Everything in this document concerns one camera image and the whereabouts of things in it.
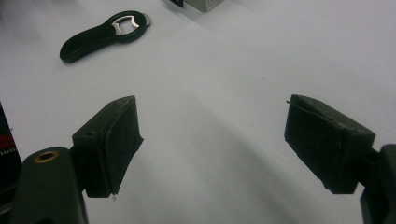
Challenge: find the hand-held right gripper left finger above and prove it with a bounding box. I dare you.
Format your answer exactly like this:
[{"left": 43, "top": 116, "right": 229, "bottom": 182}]
[{"left": 8, "top": 94, "right": 145, "bottom": 224}]

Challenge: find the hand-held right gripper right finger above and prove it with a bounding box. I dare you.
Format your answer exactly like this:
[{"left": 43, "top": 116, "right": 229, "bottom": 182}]
[{"left": 284, "top": 94, "right": 396, "bottom": 224}]

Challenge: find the black bottle opener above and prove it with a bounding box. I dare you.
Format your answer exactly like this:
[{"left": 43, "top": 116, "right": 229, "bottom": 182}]
[{"left": 59, "top": 10, "right": 151, "bottom": 64}]

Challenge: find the black box with red stripe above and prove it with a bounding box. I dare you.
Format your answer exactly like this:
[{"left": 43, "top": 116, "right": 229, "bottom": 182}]
[{"left": 0, "top": 102, "right": 23, "bottom": 216}]

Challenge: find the grey box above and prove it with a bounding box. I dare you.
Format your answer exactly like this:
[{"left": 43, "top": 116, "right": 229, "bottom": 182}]
[{"left": 169, "top": 0, "right": 226, "bottom": 13}]

